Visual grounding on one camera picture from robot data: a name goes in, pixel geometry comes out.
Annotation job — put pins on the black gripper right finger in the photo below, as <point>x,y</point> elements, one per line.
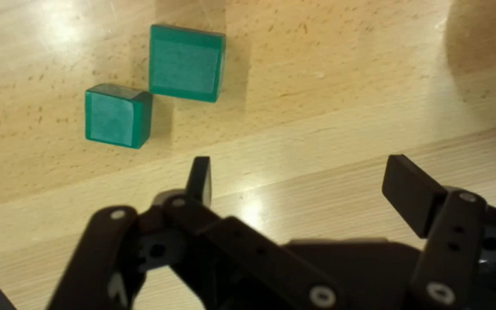
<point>421,201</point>

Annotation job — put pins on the green wooden cube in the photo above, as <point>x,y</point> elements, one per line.
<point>116,118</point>
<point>185,63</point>

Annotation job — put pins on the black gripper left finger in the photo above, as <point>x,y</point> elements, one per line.
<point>249,247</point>

